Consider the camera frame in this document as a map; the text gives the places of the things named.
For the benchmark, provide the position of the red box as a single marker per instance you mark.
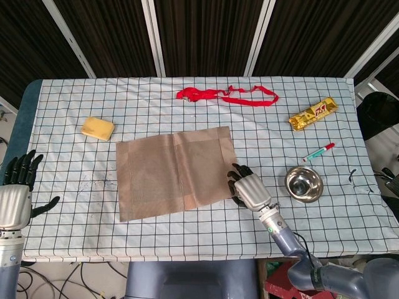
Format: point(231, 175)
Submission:
point(277, 280)

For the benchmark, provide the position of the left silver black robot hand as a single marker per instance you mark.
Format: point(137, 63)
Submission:
point(14, 205)

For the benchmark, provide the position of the grey-blue robot torso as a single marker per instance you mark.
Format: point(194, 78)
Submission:
point(187, 280)

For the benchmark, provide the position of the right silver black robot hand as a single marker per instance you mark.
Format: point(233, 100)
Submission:
point(252, 191)

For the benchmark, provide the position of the green marker with red cap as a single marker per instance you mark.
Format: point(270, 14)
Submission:
point(318, 152)

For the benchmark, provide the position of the black chair back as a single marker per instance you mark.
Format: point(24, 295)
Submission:
point(378, 115)

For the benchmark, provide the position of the brown woven placemat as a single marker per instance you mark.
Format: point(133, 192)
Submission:
point(162, 177)

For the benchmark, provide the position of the black metal frame piece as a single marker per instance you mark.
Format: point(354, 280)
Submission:
point(389, 177)

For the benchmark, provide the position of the white partition post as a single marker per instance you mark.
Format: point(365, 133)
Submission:
point(154, 37)
point(67, 34)
point(258, 37)
point(371, 46)

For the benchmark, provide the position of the yellow sponge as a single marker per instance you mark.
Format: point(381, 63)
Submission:
point(97, 128)

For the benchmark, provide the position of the stainless steel bowl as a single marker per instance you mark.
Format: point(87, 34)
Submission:
point(303, 184)

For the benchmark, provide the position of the gold snack package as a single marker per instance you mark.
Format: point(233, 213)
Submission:
point(313, 114)

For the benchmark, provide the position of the white checkered tablecloth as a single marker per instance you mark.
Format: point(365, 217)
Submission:
point(93, 230)

